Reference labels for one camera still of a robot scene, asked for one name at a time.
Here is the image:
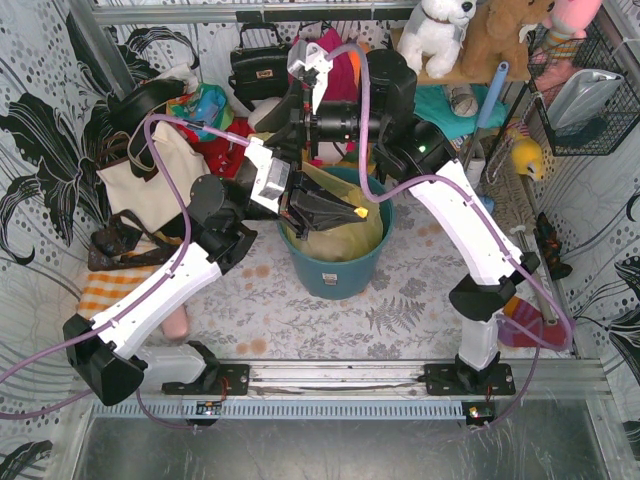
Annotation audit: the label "yellow plastic trash bag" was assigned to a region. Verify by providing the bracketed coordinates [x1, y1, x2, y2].
[279, 150, 383, 262]

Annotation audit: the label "teal plastic trash bin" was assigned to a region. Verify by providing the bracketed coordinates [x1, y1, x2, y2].
[279, 167, 395, 300]

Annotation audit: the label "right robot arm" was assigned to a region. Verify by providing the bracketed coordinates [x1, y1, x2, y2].
[261, 41, 540, 396]

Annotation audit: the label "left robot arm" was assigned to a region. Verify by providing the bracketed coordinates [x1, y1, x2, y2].
[63, 174, 257, 406]

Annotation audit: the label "magenta cloth bag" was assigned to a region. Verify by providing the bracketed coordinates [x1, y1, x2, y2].
[303, 27, 359, 102]

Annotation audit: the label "cream canvas tote bag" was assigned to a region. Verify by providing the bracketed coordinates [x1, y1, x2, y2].
[98, 121, 210, 232]

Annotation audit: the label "white fluffy plush lamb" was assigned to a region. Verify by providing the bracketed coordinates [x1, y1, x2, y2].
[247, 97, 282, 132]

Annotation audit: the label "pink doll striped clothes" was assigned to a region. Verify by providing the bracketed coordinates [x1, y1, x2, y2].
[311, 142, 348, 166]

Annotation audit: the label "black leather handbag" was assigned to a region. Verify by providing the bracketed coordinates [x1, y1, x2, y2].
[228, 23, 290, 111]

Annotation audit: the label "red cloth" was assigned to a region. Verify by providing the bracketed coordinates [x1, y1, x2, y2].
[189, 117, 254, 179]

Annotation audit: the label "colourful patterned cloth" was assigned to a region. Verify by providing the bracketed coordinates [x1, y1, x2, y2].
[166, 83, 234, 131]

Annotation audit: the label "teal folded cloth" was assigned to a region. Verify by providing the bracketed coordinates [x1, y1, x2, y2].
[414, 84, 508, 140]

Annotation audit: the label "black cloth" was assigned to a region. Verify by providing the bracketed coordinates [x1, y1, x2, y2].
[156, 213, 194, 240]

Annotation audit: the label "grey stuffed ball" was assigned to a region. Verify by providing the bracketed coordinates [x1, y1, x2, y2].
[443, 84, 478, 118]

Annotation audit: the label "white plush dog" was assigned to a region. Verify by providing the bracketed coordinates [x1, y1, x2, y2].
[396, 0, 477, 79]

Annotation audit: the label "pink soft object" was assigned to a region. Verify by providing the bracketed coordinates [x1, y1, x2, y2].
[161, 305, 190, 341]

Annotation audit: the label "black hat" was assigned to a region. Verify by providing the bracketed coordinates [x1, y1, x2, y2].
[108, 78, 186, 134]

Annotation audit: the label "blue lint roller mop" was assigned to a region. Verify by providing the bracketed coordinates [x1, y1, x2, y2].
[463, 61, 510, 170]

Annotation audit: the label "brown patterned handbag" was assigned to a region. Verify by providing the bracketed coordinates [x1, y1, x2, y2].
[88, 209, 178, 272]

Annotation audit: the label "brown teddy bear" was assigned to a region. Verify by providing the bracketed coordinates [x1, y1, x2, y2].
[461, 0, 555, 78]

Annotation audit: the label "yellow plush duck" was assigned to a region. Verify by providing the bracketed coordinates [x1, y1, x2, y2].
[507, 124, 544, 181]

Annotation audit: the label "orange white checked towel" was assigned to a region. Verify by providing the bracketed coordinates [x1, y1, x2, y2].
[76, 266, 157, 320]

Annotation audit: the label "black orange toy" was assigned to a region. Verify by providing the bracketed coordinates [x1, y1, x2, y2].
[534, 212, 573, 281]

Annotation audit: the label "silver foil pouch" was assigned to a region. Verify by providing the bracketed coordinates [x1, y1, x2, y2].
[547, 69, 625, 130]

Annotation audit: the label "pink plush toy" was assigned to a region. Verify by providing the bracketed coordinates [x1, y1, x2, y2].
[539, 0, 602, 60]

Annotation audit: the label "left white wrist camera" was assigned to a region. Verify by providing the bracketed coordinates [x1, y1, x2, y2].
[245, 137, 291, 214]

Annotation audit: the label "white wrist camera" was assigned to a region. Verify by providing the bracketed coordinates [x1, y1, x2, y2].
[287, 40, 333, 114]
[245, 137, 291, 214]

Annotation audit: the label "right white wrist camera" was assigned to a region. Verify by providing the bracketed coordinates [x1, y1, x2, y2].
[287, 40, 333, 114]

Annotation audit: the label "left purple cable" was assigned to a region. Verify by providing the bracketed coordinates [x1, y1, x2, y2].
[0, 113, 254, 429]

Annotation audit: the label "purple cable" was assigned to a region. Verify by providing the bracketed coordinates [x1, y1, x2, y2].
[327, 42, 576, 429]
[0, 113, 254, 429]

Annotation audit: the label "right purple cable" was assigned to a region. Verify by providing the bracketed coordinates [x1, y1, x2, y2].
[327, 42, 576, 429]

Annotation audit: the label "black wire basket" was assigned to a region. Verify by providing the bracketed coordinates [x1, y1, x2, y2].
[528, 24, 639, 157]

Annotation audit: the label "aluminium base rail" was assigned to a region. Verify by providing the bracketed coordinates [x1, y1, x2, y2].
[74, 357, 611, 401]

